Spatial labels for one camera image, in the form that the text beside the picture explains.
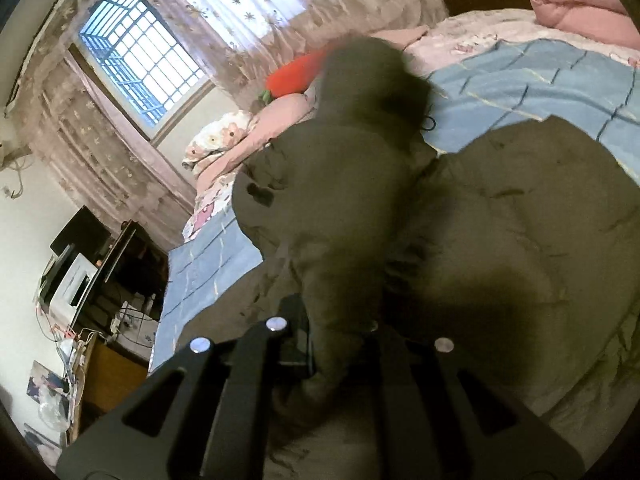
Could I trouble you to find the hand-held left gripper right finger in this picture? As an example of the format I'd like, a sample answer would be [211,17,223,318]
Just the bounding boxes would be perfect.
[369,320,587,480]

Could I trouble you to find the photo print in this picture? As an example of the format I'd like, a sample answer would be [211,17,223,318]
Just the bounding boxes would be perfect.
[26,360,71,406]

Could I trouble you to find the floral storage box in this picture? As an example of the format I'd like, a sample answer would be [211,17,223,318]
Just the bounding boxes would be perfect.
[117,300,162,362]

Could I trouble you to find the barred window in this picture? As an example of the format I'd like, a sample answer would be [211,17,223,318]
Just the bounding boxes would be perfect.
[77,0,208,128]

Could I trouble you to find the wall cable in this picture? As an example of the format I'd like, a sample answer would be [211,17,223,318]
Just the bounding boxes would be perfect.
[0,140,32,202]

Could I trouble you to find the floral pillow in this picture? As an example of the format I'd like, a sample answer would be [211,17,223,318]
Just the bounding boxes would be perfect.
[181,110,261,171]

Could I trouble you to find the brown wooden cabinet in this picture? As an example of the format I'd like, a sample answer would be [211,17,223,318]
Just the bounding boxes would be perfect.
[65,332,152,442]

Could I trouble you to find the black desk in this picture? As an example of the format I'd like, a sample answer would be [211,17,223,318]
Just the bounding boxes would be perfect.
[75,219,171,347]

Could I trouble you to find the pink quilt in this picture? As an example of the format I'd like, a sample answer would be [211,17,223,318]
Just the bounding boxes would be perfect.
[528,0,640,52]

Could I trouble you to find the orange carrot plush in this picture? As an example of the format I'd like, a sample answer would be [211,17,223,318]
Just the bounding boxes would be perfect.
[257,42,346,106]

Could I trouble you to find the pink pillow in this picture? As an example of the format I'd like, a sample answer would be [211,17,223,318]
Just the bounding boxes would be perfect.
[195,92,322,196]
[369,25,432,52]

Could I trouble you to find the white cables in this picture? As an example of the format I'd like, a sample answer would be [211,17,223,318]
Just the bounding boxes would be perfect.
[50,322,96,361]

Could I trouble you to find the white printer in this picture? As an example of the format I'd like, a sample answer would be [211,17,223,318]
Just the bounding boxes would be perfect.
[39,252,99,328]

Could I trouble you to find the clear plastic bag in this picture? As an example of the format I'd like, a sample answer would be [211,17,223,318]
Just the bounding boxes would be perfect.
[37,385,77,432]

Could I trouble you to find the pink floral lace curtain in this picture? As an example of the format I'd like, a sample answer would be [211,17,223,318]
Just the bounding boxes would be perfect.
[15,0,201,253]
[125,0,448,106]

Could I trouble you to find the blue plaid bed sheet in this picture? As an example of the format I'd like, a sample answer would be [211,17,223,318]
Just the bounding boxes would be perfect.
[147,9,640,377]

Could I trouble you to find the black monitor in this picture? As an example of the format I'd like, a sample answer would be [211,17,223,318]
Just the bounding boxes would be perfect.
[49,205,113,262]

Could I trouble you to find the dark olive hooded jacket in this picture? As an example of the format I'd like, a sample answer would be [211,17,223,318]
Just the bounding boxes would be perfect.
[177,35,640,480]

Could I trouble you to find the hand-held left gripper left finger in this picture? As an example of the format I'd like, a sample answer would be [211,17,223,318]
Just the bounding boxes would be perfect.
[55,292,321,480]

